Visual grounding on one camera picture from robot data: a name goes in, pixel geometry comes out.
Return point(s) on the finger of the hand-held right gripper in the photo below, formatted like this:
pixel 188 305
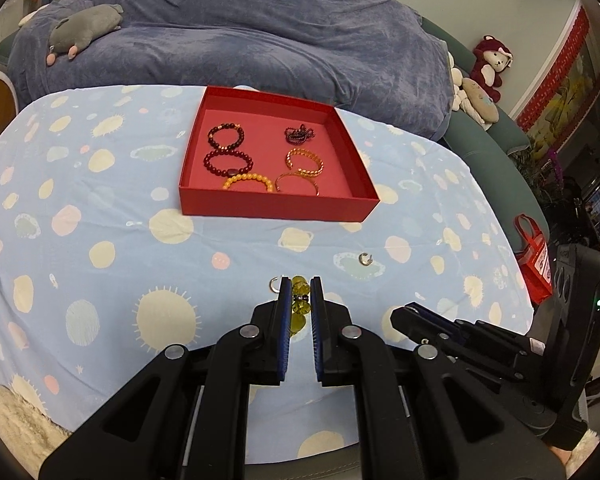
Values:
pixel 415 327
pixel 480 332

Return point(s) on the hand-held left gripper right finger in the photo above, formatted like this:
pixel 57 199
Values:
pixel 318 330

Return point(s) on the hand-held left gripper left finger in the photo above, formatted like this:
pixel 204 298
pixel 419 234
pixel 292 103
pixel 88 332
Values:
pixel 282 330

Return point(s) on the small hoop earring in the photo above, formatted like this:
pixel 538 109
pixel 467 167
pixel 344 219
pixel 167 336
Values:
pixel 361 260
pixel 270 286

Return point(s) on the red cardboard box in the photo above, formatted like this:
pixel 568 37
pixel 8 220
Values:
pixel 265 205

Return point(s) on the thin gold bangle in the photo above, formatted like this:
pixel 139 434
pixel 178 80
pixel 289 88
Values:
pixel 295 174

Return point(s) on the purple bead strand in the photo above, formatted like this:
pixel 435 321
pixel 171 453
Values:
pixel 297 135

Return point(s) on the red shopping bag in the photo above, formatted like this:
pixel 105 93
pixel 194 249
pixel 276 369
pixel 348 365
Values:
pixel 532 260

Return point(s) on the white fluffy blanket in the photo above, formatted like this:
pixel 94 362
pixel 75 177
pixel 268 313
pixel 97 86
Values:
pixel 587 452
pixel 10 420

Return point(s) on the potted plant purple flowers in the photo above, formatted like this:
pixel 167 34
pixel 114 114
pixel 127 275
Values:
pixel 545 180

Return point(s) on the light blue planet-print bedsheet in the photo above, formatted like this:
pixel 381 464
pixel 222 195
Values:
pixel 105 210

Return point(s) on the beige round cookie plush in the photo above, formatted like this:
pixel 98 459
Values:
pixel 480 97

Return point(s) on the white knotted plush toy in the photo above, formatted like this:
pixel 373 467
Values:
pixel 456 77

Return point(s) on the dark red monkey plush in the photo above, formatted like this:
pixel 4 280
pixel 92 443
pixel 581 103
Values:
pixel 485 50

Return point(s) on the blue-grey plush blanket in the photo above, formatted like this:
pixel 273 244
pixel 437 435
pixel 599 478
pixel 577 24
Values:
pixel 255 25

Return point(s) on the grey plush toy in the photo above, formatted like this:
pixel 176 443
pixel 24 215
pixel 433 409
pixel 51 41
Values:
pixel 85 25

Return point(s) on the green upholstered bed frame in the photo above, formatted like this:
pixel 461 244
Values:
pixel 500 135

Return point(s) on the red-bordered yellow wall hanging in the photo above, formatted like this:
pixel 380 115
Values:
pixel 577 25

